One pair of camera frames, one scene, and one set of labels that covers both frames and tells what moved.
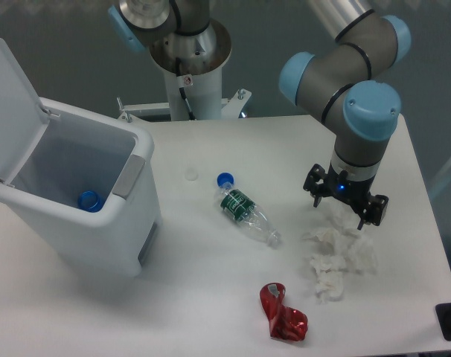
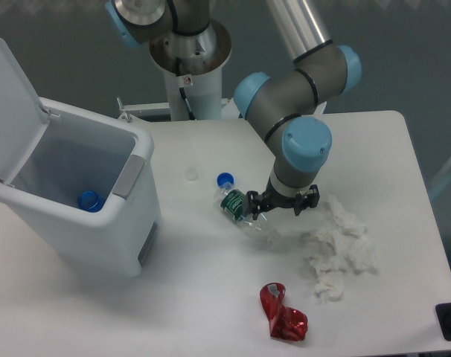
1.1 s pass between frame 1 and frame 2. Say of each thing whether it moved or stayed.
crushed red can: stayed
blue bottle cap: stayed
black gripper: moved
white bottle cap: stayed
